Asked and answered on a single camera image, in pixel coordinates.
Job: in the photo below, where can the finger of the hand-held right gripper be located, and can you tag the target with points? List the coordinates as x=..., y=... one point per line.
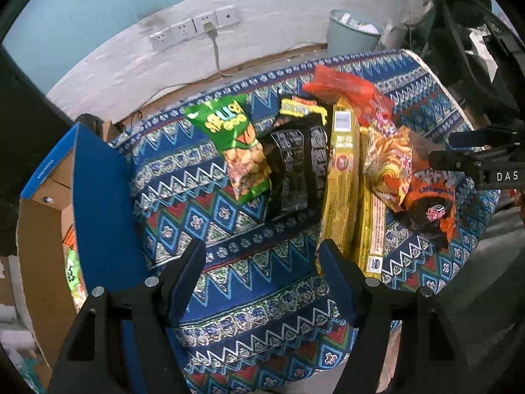
x=467, y=139
x=451, y=160

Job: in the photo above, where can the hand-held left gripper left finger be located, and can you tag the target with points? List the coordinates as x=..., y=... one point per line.
x=186, y=287

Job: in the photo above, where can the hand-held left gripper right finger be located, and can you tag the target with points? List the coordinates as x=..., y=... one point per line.
x=334, y=279

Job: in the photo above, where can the yellow biscuit packet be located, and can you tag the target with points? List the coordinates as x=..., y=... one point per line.
x=342, y=172
x=371, y=234

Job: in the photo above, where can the gold orange patterned snack bag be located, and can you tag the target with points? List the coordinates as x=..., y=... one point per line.
x=385, y=164

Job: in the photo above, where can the blue cardboard box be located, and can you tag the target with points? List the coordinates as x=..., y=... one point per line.
x=106, y=197

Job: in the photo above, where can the black snack bag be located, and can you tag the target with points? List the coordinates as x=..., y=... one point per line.
x=295, y=160

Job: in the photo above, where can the red snack packet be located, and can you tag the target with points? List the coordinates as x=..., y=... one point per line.
x=348, y=86

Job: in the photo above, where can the green snack bag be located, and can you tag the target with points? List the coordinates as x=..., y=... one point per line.
x=229, y=143

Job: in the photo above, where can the blue patterned blanket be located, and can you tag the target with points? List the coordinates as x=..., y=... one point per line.
x=246, y=262

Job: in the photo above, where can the green orange snack packet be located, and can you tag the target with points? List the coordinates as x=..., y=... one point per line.
x=74, y=271

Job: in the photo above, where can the grey trash bin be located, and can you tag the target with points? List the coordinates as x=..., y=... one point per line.
x=348, y=37

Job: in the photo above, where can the dark round object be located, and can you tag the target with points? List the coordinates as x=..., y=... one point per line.
x=90, y=122

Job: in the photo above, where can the dark furniture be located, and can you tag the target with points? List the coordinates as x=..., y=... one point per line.
x=28, y=131

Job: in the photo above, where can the black chair frame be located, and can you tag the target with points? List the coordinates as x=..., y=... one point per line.
x=451, y=49

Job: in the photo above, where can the white wall socket strip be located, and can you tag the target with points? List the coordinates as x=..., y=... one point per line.
x=184, y=30

